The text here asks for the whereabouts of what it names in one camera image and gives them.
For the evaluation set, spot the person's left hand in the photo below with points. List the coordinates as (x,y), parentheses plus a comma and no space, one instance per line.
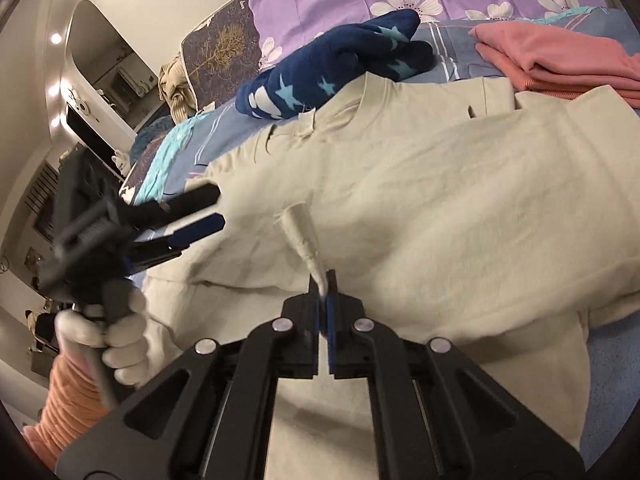
(125,345)

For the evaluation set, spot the wall radiator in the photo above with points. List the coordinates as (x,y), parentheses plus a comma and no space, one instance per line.
(42,200)

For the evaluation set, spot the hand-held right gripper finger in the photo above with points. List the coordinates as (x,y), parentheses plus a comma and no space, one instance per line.
(320,305)
(332,310)

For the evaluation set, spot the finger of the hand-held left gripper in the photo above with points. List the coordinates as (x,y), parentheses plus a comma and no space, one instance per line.
(185,200)
(200,227)

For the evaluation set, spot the person's left forearm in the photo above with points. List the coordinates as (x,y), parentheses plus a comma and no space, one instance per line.
(65,410)

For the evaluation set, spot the beige t-shirt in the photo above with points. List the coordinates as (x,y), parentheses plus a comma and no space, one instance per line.
(425,185)

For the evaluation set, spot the navy star fleece garment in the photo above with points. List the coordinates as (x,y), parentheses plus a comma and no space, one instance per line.
(320,65)

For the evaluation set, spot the pink folded clothes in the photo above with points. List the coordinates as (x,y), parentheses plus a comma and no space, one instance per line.
(565,60)

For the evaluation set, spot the white framed monitor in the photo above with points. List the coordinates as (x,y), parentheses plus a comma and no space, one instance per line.
(92,135)

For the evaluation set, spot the arched wall mirror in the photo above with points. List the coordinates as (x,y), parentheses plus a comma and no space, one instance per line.
(107,55)

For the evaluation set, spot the beige crumpled garment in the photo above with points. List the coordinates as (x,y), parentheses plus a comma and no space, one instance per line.
(175,90)

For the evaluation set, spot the ceiling spot light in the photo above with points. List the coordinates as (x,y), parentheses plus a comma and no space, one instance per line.
(56,37)

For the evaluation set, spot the dark tree-print pillow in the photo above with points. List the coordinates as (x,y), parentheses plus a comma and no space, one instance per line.
(220,45)

